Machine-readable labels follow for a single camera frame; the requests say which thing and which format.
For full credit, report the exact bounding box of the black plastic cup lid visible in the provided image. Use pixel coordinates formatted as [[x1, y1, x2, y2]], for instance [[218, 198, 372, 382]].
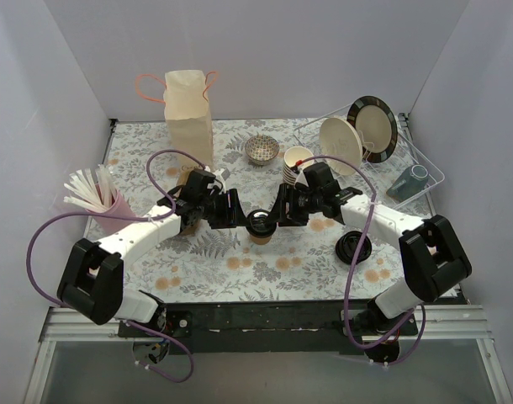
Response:
[[246, 210, 277, 238]]

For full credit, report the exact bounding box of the brown paper coffee cup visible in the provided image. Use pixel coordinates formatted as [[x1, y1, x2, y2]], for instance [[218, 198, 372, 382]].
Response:
[[250, 234, 272, 245]]

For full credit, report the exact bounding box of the beige paper takeout bag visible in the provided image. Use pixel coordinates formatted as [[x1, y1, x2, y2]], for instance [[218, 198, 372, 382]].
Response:
[[163, 70, 214, 167]]

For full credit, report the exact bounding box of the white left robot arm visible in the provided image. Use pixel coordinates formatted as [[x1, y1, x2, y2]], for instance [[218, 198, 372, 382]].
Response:
[[56, 168, 248, 337]]

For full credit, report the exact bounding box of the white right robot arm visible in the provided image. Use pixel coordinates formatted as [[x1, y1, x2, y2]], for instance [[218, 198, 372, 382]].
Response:
[[253, 162, 472, 335]]

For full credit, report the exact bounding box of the floral patterned table mat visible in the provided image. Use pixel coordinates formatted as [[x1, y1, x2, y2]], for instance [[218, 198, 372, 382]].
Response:
[[73, 119, 457, 303]]

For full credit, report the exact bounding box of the stack of cardboard cup carriers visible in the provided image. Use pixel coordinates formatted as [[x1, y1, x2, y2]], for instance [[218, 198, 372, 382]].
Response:
[[174, 171, 199, 236]]

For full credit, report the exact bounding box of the stack of paper cups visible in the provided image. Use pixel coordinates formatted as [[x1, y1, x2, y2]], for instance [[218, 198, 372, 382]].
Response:
[[283, 146, 314, 185]]

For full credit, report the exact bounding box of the cream ceramic plate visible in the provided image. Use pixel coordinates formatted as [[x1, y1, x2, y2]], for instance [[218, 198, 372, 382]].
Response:
[[319, 117, 362, 176]]

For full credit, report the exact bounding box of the stack of black lids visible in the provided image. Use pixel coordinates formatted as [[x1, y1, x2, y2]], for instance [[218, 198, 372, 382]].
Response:
[[335, 231, 373, 265]]

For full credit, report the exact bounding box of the patterned ceramic bowl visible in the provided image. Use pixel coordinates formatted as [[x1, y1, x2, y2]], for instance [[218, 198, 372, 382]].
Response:
[[245, 135, 280, 166]]

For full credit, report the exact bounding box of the pink straw holder cup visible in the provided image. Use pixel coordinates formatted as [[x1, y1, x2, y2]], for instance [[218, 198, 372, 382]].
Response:
[[93, 191, 136, 236]]

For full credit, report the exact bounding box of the dark rimmed ceramic plate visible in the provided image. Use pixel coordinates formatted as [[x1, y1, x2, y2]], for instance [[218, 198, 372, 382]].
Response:
[[346, 95, 398, 163]]

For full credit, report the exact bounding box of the grey blue ceramic mug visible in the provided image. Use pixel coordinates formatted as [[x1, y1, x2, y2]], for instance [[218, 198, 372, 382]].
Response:
[[386, 164, 429, 202]]

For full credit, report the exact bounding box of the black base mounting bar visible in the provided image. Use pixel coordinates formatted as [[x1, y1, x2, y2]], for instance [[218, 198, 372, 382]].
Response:
[[117, 300, 421, 357]]

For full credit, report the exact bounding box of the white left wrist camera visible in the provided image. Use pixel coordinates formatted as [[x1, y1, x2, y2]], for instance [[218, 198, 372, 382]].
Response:
[[213, 168, 230, 189]]

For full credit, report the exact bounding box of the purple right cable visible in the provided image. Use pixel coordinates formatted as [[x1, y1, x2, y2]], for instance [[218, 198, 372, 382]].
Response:
[[296, 155, 428, 366]]

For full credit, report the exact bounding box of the white wire dish rack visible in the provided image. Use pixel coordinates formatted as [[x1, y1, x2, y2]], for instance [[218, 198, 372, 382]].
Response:
[[294, 101, 445, 214]]

